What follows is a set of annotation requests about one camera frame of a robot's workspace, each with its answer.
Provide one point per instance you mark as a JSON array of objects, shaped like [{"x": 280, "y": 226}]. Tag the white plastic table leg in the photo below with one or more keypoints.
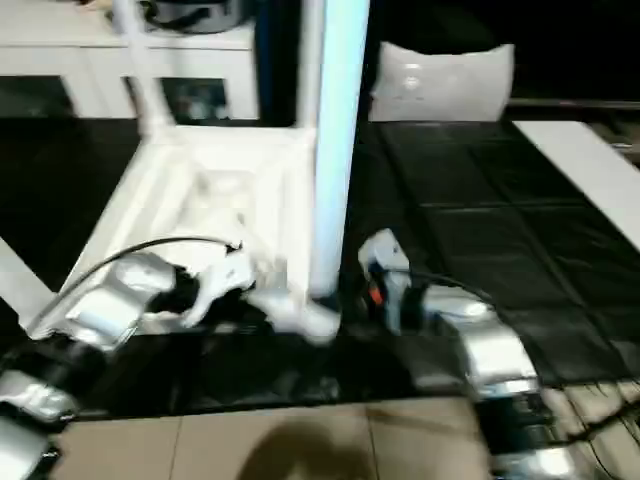
[
  {"x": 307, "y": 65},
  {"x": 142, "y": 65},
  {"x": 340, "y": 150},
  {"x": 22, "y": 275}
]

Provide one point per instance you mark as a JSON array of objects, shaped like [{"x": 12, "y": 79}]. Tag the white glass-door cabinet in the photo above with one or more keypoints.
[{"x": 75, "y": 65}]

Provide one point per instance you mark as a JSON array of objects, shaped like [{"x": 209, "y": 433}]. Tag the grey printed cushion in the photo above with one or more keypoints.
[{"x": 445, "y": 82}]

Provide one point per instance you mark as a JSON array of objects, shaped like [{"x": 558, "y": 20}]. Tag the white flat panel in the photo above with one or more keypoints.
[{"x": 585, "y": 170}]

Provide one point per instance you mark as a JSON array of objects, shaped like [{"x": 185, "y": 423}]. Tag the white plastic table top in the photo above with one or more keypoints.
[{"x": 200, "y": 160}]

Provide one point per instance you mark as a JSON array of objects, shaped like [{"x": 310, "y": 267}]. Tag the grey round bag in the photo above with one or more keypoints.
[{"x": 195, "y": 15}]

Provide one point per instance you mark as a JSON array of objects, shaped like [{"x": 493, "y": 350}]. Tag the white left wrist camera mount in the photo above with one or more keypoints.
[{"x": 225, "y": 277}]

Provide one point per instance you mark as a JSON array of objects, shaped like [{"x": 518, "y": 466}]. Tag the black floor mat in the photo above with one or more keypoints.
[{"x": 475, "y": 225}]

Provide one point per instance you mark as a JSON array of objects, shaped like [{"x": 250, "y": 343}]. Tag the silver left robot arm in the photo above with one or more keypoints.
[{"x": 100, "y": 310}]

